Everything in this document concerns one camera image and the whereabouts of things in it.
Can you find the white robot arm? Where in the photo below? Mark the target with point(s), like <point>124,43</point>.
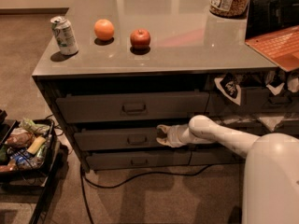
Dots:
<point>271,176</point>

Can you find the yellow sponge in bin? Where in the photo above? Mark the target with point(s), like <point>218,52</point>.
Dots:
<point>38,142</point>

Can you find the white green soda can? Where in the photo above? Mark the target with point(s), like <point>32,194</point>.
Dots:
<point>63,33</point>

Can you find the black bin of groceries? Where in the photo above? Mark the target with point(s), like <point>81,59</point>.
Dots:
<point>16,163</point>

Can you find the green bag in bin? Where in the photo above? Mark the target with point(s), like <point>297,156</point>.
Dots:
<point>32,127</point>

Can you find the orange laptop keyboard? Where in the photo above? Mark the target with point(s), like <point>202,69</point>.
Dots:
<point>280,47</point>

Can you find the orange fruit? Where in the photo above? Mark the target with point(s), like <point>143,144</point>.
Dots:
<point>104,29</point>

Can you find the black white snack bag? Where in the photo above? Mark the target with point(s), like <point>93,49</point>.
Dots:
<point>229,87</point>

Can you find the brown snack bag in bin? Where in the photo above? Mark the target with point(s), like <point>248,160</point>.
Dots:
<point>20,140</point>

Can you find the large jar of nuts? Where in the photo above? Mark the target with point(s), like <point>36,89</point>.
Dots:
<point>228,8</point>

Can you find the grey drawer cabinet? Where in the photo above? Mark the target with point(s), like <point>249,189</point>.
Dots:
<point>189,47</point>

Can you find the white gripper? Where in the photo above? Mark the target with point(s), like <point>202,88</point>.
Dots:
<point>175,136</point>

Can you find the red apple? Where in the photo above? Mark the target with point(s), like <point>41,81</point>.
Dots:
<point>140,39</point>

